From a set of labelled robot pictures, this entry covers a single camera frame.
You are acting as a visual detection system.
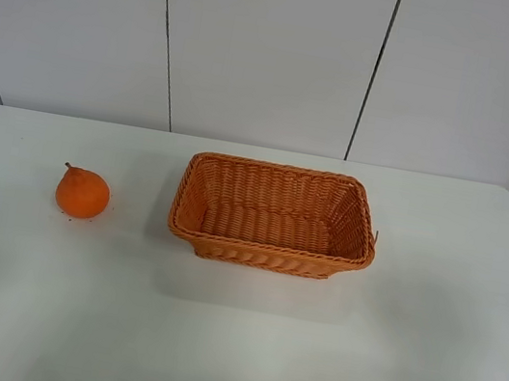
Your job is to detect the orange with stem nub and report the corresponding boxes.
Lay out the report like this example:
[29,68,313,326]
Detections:
[54,162,111,219]

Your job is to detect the orange wicker basket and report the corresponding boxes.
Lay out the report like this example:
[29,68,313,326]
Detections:
[167,152,376,279]

